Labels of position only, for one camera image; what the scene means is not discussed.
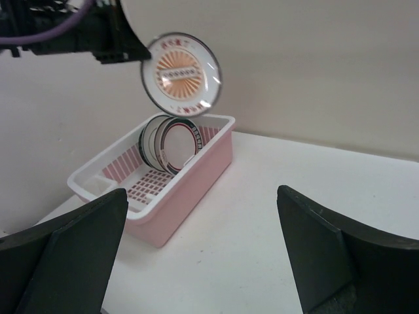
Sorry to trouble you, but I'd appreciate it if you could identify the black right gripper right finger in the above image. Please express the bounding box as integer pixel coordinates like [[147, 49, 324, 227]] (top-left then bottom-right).
[[277, 185, 418, 313]]

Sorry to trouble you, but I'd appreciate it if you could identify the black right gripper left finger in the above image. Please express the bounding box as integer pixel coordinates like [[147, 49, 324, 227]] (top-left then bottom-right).
[[1, 188, 128, 313]]

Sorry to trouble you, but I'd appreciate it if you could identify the white pink dish rack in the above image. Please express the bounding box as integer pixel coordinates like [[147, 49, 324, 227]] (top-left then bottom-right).
[[67, 114, 235, 247]]

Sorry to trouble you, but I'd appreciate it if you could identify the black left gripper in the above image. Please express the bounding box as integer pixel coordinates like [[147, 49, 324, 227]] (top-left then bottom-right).
[[1, 1, 151, 64]]

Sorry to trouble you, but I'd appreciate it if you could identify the green red rimmed plate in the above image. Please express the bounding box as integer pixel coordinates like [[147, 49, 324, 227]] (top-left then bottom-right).
[[155, 118, 203, 175]]

